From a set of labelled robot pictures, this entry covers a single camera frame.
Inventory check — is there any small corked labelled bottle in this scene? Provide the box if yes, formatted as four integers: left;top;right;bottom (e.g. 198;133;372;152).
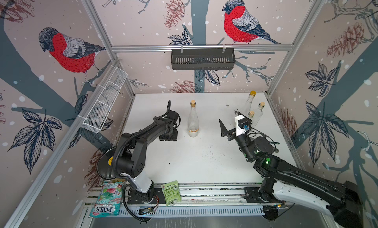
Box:
252;102;265;128

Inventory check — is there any yellow cap glass bottle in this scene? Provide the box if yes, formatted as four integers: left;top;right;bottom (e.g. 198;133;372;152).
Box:
234;91;257;117

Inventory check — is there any tall corked glass bottle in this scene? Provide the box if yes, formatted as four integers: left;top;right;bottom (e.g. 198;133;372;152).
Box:
188;100;199;137

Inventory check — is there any small corked glass bottle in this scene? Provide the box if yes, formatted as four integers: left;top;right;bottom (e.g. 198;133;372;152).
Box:
248;111;256;128

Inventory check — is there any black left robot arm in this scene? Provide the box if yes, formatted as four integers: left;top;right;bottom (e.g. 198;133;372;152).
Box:
111;101;181;203

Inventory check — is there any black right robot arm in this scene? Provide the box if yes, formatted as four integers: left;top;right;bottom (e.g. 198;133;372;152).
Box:
219;115;364;228

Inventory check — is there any green snack packet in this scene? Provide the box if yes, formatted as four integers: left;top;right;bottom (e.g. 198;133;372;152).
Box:
161;180;182;206

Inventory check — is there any black hanging metal basket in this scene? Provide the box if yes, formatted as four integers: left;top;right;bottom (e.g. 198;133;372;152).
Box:
171;48;236;70

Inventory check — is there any Fox's candy bag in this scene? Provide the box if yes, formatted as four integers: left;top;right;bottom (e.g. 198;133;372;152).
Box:
89;181;124;218

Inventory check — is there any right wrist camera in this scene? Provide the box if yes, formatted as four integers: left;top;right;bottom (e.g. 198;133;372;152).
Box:
235;114;252;137

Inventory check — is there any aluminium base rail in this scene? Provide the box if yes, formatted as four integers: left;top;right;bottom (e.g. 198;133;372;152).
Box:
85;182;325;218

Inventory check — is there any white wire mesh basket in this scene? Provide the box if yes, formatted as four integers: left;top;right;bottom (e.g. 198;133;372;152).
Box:
81;67;128;133

